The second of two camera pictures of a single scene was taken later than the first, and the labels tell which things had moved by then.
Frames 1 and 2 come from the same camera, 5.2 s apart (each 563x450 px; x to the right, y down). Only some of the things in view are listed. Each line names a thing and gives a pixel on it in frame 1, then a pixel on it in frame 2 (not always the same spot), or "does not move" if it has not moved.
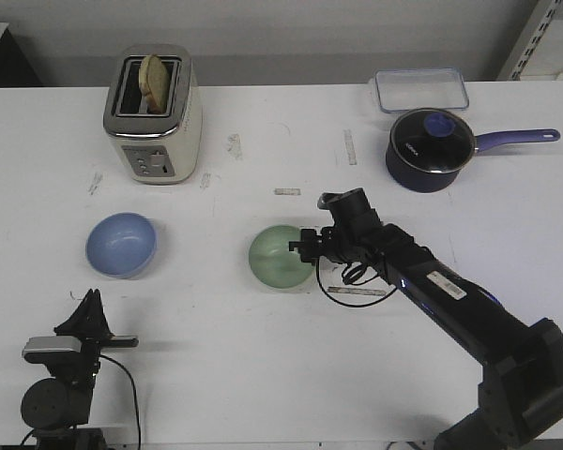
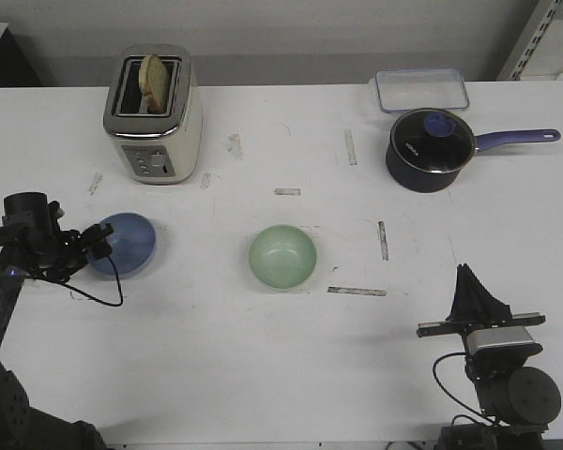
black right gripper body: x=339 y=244 → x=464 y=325
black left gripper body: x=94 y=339 → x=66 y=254
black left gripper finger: x=101 y=327 → x=98 y=251
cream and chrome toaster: x=152 y=112 does not move
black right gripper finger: x=310 y=256 → x=461 y=309
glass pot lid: x=433 y=141 does not move
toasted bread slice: x=154 y=83 does not move
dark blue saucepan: x=428 y=147 does not move
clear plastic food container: x=420 y=88 does not move
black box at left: x=4 y=63 does not move
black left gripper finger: x=82 y=322 → x=97 y=232
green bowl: x=273 y=263 does not move
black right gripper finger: x=310 y=240 → x=474 y=303
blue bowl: x=121 y=245 does not move
